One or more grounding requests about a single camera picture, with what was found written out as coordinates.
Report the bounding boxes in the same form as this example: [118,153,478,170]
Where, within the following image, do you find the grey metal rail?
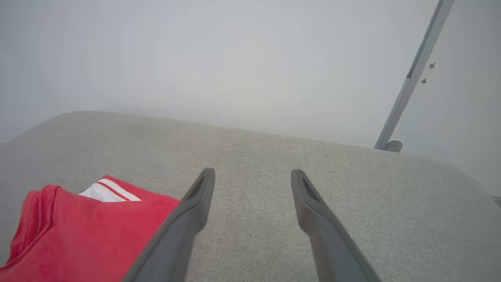
[373,0,455,151]

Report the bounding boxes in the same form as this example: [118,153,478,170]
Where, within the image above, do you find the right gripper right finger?
[291,169,381,282]

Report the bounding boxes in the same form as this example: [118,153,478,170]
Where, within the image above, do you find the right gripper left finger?
[122,168,216,282]

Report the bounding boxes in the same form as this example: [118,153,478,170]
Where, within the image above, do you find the red and white jersey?
[0,175,182,282]

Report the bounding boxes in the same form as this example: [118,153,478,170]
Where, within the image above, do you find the grey fabric sofa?
[0,111,501,282]

